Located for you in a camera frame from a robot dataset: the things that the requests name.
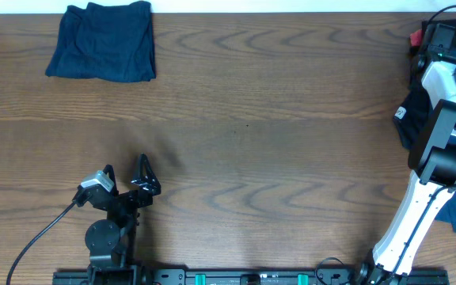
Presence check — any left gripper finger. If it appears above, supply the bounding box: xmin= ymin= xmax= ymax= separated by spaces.
xmin=102 ymin=164 xmax=118 ymax=194
xmin=131 ymin=153 xmax=162 ymax=195

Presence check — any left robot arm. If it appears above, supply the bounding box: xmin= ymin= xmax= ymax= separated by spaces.
xmin=72 ymin=153 xmax=161 ymax=284

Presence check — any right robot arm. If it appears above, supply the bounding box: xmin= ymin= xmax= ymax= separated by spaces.
xmin=352 ymin=23 xmax=456 ymax=284

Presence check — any folded dark navy garment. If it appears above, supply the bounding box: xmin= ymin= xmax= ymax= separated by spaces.
xmin=45 ymin=1 xmax=157 ymax=83

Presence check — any black shirt with red trim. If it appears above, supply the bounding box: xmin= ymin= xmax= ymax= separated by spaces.
xmin=393 ymin=19 xmax=456 ymax=150

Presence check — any left black camera cable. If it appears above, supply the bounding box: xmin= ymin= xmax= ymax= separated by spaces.
xmin=6 ymin=200 xmax=79 ymax=285

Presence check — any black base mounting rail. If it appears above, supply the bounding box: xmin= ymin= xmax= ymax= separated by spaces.
xmin=52 ymin=268 xmax=450 ymax=285

